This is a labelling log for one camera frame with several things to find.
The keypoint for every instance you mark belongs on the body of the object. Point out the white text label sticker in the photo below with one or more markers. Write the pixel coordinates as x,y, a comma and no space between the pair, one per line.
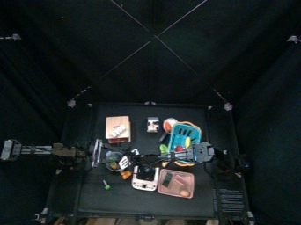
230,200

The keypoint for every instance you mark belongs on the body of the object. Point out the clear bowl with toy food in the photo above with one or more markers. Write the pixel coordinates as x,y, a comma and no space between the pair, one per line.
112,164

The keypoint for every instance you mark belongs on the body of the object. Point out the white toy scale black top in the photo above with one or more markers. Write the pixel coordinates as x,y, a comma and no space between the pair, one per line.
144,184

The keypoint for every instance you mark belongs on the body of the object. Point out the red toy tomato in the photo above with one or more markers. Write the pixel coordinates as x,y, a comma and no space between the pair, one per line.
179,148

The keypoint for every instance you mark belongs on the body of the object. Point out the black toy block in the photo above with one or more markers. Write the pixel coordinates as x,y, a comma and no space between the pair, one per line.
167,179

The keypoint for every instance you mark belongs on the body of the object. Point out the white block on wooden box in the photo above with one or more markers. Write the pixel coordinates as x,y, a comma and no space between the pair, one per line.
119,130

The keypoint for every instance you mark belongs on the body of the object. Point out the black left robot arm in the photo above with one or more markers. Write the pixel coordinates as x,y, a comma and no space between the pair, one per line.
42,150

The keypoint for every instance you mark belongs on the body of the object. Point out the yellow toy food piece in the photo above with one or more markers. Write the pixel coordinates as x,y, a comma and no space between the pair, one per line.
187,142

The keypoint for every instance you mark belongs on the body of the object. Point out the small orange toy ball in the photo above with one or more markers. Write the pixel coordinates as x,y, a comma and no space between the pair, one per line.
184,193

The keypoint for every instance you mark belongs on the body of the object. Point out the red toy bar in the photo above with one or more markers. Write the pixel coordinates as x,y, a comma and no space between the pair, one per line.
180,179

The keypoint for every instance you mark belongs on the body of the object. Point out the silver frame corner bracket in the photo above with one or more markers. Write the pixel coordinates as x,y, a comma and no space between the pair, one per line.
149,103
71,103
227,106

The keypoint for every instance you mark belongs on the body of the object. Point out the green toy vegetable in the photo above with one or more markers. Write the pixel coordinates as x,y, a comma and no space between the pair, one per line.
163,148

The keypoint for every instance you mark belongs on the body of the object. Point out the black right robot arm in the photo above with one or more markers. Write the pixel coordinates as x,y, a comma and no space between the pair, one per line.
199,152

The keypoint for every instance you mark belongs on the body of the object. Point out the pink plastic tray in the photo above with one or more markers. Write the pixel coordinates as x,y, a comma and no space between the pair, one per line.
176,192

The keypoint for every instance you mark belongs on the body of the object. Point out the orange toy food piece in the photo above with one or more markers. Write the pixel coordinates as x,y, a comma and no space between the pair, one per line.
125,175

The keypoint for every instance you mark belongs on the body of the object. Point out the round white orange toy pan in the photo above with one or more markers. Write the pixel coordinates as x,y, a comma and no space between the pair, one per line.
168,125

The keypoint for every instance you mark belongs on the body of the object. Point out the white slotted toy spatula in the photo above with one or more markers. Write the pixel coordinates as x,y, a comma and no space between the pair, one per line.
124,162

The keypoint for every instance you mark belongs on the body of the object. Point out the small green toy peg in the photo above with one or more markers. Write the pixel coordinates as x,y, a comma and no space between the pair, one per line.
105,185

